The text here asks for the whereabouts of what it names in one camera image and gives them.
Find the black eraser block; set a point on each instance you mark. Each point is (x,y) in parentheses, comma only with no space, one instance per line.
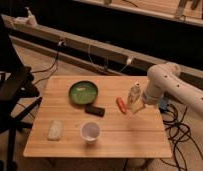
(95,110)

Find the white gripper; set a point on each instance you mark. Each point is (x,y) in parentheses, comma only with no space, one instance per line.
(136,106)

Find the orange marker pen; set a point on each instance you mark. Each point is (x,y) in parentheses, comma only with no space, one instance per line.
(121,105)

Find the blue power adapter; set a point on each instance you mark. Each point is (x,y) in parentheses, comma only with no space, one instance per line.
(163,104)

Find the white wall plug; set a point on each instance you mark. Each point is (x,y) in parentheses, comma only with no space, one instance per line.
(129,61)

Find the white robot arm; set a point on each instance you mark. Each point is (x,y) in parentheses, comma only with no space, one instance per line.
(165,78)

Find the black office chair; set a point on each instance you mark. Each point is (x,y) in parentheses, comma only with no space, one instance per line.
(15,83)

